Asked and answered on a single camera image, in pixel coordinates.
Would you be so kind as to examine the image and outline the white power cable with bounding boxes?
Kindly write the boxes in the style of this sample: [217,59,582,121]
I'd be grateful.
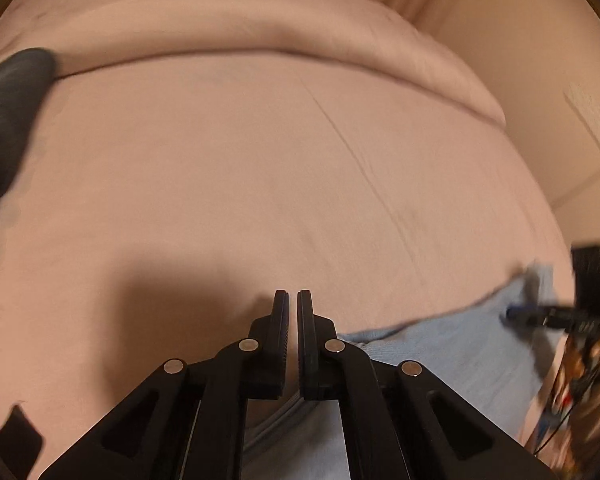
[550,160,600,211]

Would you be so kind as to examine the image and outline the dark grey folded cloth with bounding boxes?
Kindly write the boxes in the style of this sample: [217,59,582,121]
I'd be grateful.
[0,47,58,226]

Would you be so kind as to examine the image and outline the white power strip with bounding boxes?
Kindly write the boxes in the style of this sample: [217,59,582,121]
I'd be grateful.
[563,82,600,167]

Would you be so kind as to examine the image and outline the pink bed sheet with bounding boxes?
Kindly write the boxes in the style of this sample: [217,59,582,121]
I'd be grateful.
[0,50,586,480]

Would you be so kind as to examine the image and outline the light blue denim pants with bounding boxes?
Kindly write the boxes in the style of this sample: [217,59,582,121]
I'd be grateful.
[242,260,556,480]

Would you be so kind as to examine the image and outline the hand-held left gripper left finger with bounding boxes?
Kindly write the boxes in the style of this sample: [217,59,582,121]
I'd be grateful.
[37,289,291,480]

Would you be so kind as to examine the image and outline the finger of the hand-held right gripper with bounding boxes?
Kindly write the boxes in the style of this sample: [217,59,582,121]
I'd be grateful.
[504,303,548,330]

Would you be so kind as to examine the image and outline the black strap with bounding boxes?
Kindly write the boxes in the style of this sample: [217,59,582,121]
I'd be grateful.
[0,404,44,480]

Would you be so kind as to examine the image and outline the pink rolled comforter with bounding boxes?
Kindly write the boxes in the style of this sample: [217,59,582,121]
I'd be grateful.
[0,0,507,128]

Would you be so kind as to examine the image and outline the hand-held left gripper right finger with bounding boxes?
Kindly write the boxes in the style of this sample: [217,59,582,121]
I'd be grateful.
[297,289,556,480]

